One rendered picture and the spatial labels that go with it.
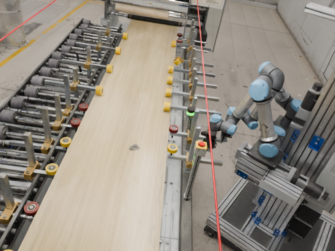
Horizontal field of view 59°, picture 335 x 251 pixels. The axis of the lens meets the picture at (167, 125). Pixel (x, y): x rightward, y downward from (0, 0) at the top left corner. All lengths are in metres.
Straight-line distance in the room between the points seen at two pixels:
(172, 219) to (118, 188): 0.48
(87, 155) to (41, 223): 0.59
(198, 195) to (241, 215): 0.54
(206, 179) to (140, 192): 1.55
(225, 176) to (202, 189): 0.37
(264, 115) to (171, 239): 1.02
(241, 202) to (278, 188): 0.87
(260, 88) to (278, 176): 0.73
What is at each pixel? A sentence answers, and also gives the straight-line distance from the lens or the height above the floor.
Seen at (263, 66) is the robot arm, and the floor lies 1.53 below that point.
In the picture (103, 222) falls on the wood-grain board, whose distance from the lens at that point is 1.82.
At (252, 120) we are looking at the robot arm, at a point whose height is 1.17.
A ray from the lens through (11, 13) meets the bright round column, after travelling 5.78.
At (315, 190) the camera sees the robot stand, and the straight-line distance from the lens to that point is 2.32.
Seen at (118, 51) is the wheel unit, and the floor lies 0.95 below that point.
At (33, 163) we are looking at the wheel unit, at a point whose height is 0.90.
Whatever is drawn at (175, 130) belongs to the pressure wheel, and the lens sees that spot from 2.47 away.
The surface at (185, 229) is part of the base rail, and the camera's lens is 2.09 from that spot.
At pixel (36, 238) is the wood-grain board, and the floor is 0.90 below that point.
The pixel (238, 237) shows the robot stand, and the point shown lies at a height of 0.23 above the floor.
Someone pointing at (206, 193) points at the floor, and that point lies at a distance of 3.27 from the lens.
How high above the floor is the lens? 2.41
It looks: 37 degrees down
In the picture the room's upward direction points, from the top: 10 degrees clockwise
